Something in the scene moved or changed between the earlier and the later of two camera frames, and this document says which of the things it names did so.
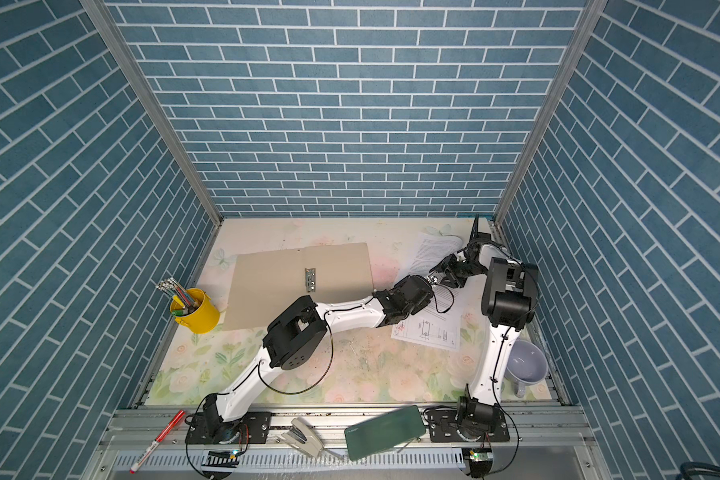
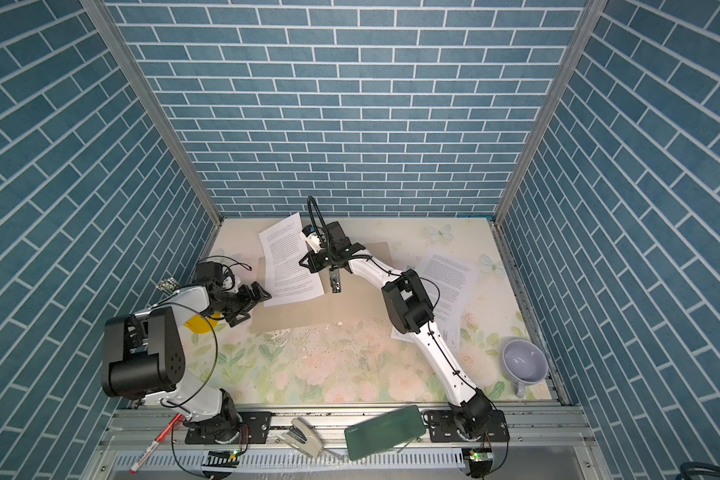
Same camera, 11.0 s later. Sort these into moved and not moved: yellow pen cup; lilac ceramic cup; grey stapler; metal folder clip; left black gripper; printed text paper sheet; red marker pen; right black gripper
Moved: metal folder clip; printed text paper sheet; left black gripper; right black gripper
Not moved: grey stapler; lilac ceramic cup; red marker pen; yellow pen cup
